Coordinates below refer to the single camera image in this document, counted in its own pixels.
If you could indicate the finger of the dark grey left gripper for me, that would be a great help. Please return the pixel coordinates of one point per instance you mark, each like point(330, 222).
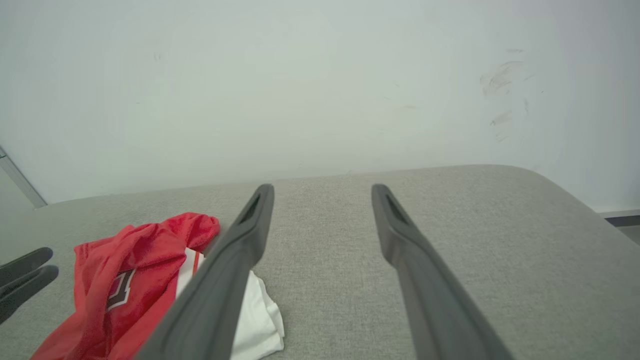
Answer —
point(27, 286)
point(25, 264)

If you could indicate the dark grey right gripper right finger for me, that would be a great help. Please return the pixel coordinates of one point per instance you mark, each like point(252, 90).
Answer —
point(430, 300)

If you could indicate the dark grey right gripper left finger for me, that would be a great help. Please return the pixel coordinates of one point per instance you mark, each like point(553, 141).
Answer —
point(215, 290)

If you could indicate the red and white sports jersey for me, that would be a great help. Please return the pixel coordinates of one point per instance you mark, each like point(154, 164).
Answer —
point(140, 260)

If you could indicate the metal wall trim strip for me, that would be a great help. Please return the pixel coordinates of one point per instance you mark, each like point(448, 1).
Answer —
point(20, 182)

